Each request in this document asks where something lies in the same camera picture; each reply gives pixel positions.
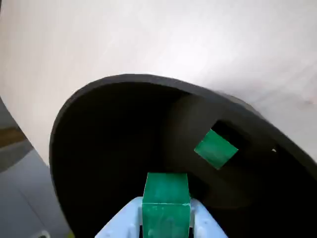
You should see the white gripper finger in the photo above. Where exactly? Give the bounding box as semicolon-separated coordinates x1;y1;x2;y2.
94;197;144;238
189;197;230;238

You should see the green cube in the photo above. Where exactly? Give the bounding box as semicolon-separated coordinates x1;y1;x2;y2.
141;172;191;238
194;129;239;171

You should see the black round pot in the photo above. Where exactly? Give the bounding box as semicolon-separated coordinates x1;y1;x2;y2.
49;73;317;238

